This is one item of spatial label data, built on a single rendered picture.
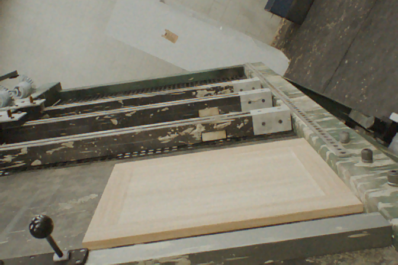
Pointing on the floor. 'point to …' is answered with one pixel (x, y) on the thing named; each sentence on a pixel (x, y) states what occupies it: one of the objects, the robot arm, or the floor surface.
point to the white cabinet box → (184, 34)
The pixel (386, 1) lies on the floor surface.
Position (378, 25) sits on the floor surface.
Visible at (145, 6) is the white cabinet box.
